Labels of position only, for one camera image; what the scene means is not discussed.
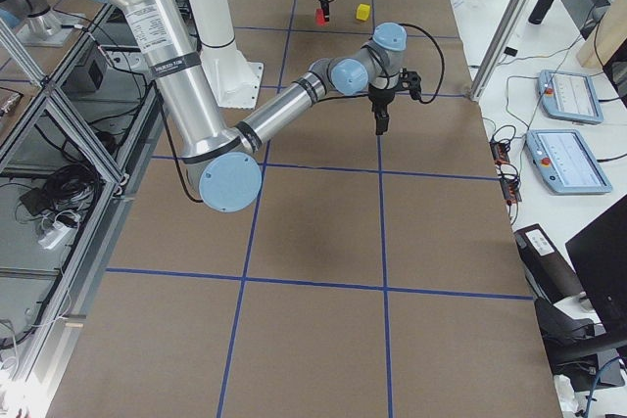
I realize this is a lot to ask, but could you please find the red cube block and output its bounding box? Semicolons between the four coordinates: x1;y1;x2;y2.
315;9;327;25

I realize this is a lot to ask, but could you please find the yellow cube block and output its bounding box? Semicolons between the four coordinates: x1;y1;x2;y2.
355;3;371;22

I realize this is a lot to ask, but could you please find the black orange circuit board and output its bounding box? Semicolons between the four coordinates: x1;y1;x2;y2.
490;139;521;206

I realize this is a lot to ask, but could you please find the brown paper table cover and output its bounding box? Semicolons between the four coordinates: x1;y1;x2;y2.
49;0;560;417

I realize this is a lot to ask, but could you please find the near teach pendant tablet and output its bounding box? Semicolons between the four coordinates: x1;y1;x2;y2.
526;129;612;195

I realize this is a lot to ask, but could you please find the teach pendant tablet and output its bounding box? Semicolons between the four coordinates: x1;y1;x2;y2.
526;129;612;195
538;70;603;124

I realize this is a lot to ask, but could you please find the far teach pendant tablet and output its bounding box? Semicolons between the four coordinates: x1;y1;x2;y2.
538;70;603;124

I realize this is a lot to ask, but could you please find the black water bottle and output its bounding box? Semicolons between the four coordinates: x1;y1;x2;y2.
527;0;555;25

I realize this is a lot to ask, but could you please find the black computer monitor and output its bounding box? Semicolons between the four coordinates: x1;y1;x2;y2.
566;197;626;331

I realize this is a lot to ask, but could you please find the white power strip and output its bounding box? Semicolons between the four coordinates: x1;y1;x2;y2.
38;221;78;250

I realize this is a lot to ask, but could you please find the black camera cable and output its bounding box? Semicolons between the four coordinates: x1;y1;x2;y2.
401;23;446;105

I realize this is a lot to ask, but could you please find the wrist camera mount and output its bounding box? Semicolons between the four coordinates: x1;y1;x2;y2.
396;69;421;101

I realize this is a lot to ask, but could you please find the white pedestal column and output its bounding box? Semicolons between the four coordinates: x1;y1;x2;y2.
189;0;264;110

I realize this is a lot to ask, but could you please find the aluminium frame post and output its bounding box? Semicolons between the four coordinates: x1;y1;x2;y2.
468;0;529;102

